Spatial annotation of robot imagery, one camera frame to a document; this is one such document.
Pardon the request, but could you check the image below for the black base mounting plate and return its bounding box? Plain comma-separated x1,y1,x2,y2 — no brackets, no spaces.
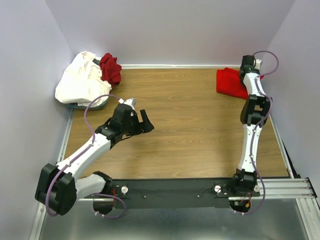
112,177,260,210

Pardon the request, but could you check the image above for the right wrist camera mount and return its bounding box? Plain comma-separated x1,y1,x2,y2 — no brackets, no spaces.
254,59,263,70

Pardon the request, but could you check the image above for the dark red t-shirt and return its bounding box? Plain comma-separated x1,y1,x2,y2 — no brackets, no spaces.
99,53,122,87

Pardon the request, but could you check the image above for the bright red t-shirt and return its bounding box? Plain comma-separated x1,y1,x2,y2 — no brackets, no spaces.
216,67,249,100

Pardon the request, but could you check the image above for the white t-shirt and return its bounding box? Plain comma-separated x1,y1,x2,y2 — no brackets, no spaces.
55,51,112,107

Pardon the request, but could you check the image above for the aluminium extrusion frame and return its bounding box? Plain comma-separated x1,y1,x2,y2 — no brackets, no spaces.
30,105,320,240

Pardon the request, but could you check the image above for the grey laundry basket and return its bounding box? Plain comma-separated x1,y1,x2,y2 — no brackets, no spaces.
66,94,109,111

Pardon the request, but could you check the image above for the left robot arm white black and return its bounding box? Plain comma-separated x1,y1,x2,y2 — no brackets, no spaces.
35,103,155,216

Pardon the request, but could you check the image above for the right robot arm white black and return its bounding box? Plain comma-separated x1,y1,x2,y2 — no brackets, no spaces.
230,55,272,197

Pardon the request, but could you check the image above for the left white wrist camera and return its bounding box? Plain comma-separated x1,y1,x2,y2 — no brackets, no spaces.
118,97,136,110

